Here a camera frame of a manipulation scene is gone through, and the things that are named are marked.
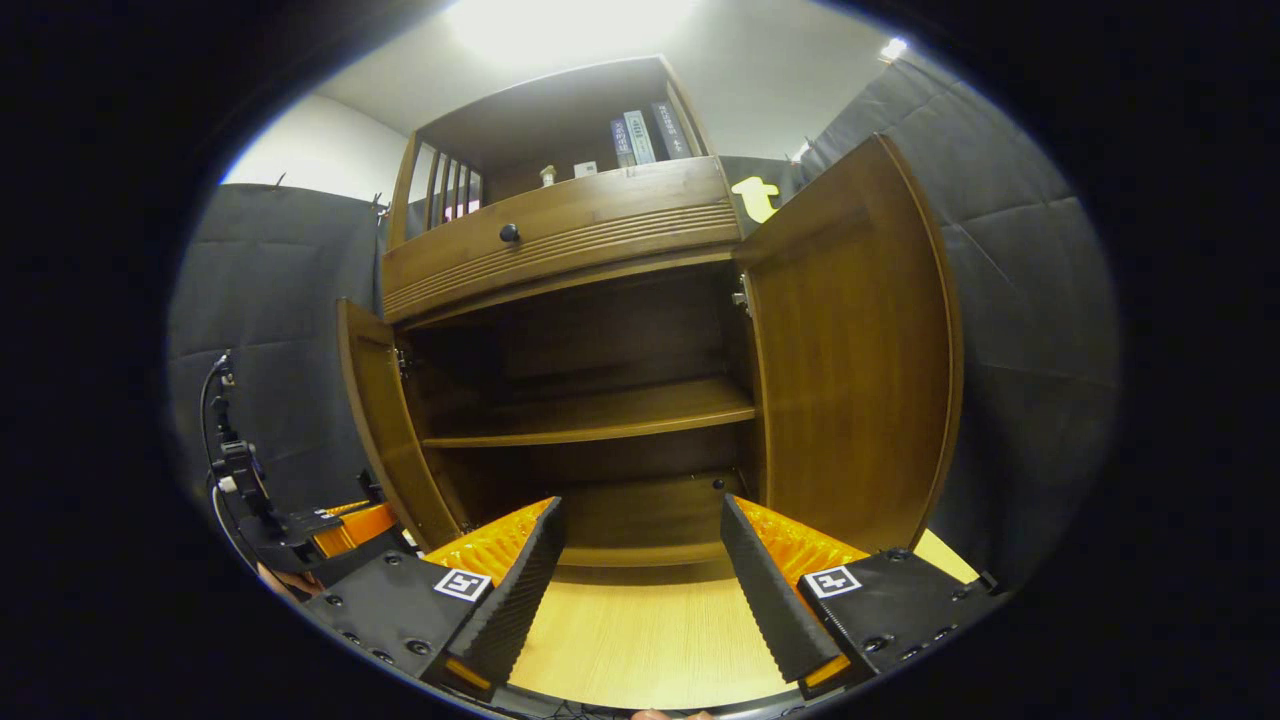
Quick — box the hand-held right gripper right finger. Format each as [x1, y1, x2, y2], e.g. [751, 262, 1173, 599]
[720, 493, 1004, 701]

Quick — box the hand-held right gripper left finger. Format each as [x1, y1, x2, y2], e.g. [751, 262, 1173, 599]
[300, 497, 568, 701]

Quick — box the wooden shoe cabinet door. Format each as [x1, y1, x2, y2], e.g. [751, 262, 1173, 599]
[336, 297, 463, 553]
[738, 133, 966, 554]

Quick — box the wooden drawer with black knob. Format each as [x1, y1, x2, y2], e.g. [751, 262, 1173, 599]
[380, 155, 744, 324]

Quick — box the grey spine book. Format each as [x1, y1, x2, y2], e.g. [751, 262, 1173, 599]
[623, 110, 658, 166]

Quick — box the dark spine book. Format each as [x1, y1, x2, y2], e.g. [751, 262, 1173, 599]
[652, 100, 694, 161]

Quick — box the large ceiling light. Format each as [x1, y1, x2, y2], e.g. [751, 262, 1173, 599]
[440, 0, 701, 67]

